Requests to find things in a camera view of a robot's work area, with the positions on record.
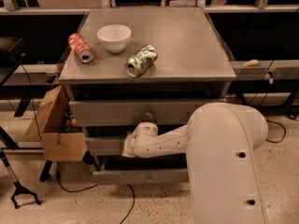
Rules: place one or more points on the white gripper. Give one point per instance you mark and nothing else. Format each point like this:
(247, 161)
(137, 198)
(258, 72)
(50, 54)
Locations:
(146, 130)

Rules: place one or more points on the grey drawer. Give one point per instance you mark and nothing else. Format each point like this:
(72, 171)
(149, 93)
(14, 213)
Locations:
(114, 170)
(131, 112)
(146, 146)

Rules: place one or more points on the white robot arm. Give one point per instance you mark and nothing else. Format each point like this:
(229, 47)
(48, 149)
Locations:
(218, 141)

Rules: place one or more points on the grey bottom drawer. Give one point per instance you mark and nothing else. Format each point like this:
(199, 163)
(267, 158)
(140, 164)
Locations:
(114, 170)

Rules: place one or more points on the grey top drawer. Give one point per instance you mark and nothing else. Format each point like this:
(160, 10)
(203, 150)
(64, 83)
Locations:
(131, 112)

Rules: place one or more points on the grey drawer cabinet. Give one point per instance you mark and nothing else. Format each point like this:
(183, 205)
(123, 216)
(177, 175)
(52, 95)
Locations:
(142, 91)

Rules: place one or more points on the cardboard box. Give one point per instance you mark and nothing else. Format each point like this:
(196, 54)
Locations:
(48, 127)

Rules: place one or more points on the green soda can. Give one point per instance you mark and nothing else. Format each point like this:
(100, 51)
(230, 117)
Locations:
(141, 61)

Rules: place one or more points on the black grabber tool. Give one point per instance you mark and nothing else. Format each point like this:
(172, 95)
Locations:
(19, 188)

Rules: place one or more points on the orange soda can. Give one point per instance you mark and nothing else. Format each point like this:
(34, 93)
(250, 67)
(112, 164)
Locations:
(82, 50)

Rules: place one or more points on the white ceramic bowl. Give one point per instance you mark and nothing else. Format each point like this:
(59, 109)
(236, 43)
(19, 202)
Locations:
(114, 37)

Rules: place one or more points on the small foam piece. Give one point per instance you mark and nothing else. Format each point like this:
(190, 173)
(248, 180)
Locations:
(250, 63)

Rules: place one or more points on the grey rail frame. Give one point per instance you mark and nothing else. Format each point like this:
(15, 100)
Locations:
(31, 75)

